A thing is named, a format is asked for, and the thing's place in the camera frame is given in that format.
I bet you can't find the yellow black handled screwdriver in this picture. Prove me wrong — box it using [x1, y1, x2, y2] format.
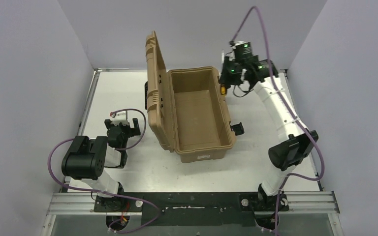
[219, 50, 227, 96]

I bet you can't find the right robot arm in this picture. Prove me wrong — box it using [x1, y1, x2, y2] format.
[219, 41, 318, 211]

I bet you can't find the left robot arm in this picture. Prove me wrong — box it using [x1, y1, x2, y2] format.
[61, 118, 141, 212]

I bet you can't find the tan plastic tool bin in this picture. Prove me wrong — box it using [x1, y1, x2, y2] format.
[145, 31, 236, 163]

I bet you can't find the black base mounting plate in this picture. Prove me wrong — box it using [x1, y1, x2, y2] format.
[93, 192, 289, 229]

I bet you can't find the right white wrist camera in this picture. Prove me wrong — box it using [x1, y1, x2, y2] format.
[221, 40, 246, 63]

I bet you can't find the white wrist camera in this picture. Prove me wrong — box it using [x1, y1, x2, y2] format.
[110, 111, 129, 126]
[221, 40, 246, 63]

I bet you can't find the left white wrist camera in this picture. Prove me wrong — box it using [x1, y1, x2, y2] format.
[110, 111, 129, 126]

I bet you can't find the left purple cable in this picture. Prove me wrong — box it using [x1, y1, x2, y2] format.
[47, 108, 161, 235]

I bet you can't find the aluminium frame rail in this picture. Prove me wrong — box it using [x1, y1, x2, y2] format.
[47, 192, 340, 216]

